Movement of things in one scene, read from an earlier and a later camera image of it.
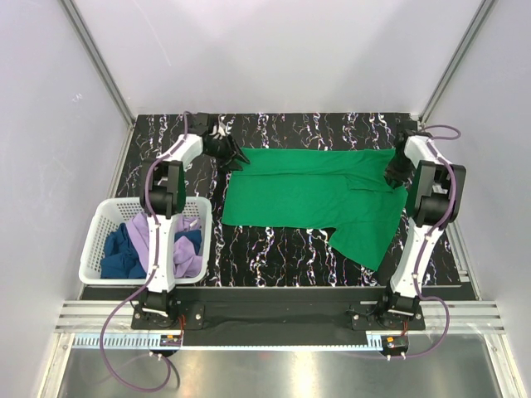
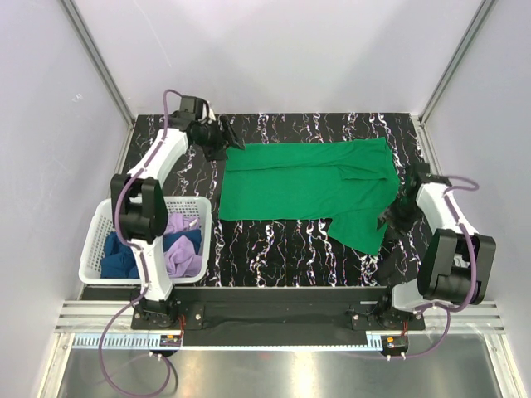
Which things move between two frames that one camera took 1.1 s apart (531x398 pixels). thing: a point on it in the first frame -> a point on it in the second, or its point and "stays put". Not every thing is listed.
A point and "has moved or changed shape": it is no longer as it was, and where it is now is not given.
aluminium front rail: (91, 317) stays put
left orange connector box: (170, 340) stays put
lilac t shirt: (187, 262) stays put
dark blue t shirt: (119, 259) stays put
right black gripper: (400, 178) -> (388, 215)
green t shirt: (343, 189) has moved or changed shape
